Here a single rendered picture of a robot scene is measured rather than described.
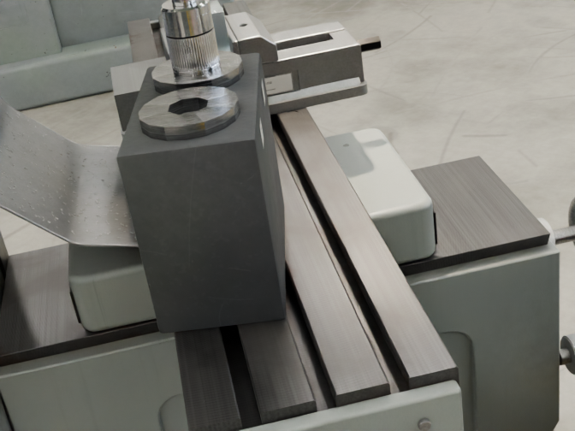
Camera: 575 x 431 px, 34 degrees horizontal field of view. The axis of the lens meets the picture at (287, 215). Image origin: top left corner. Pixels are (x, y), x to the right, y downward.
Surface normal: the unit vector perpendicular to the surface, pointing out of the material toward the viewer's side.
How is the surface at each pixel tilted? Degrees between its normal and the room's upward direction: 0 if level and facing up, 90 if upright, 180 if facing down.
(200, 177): 90
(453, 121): 0
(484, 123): 0
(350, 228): 0
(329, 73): 90
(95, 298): 90
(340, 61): 90
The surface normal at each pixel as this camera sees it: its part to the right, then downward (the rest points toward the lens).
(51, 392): 0.19, 0.45
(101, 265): -0.14, -0.87
